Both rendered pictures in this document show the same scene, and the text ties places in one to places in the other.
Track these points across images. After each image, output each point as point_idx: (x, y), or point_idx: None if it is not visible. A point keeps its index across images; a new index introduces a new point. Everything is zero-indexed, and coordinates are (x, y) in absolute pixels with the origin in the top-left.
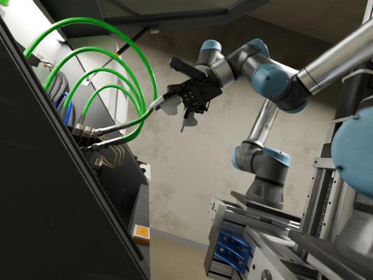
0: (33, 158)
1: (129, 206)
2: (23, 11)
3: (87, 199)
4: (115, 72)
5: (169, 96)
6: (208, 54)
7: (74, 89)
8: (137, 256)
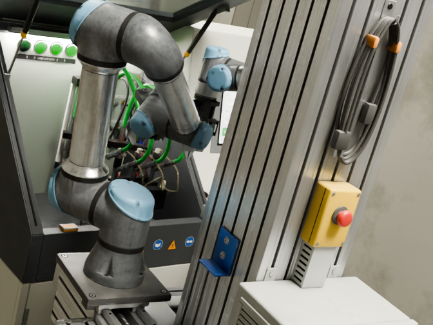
0: (11, 173)
1: None
2: None
3: (20, 193)
4: (153, 88)
5: (129, 128)
6: (202, 66)
7: (129, 108)
8: (34, 223)
